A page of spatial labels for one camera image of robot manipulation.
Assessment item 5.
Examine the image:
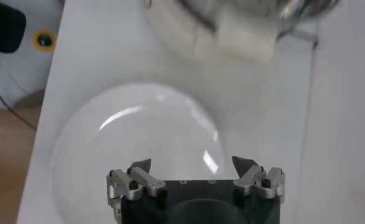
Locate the thin black floor cable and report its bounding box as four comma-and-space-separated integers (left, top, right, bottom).
0, 82, 37, 131

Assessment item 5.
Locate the yellow ringed screw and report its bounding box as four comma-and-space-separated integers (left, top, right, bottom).
32, 29, 57, 53

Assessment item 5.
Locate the round white plate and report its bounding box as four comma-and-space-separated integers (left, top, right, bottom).
49, 82, 225, 224

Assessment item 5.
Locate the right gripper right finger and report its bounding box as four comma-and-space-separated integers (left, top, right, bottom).
232, 155, 286, 200

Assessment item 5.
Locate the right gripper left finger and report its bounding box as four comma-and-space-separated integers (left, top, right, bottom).
106, 158, 168, 208

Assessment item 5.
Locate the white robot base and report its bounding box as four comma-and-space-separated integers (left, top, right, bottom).
0, 0, 64, 109

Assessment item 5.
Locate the black rounded robot part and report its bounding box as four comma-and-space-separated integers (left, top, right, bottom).
0, 0, 27, 54

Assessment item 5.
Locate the cream electric cooker pot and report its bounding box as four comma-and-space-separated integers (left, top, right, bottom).
144, 0, 280, 61

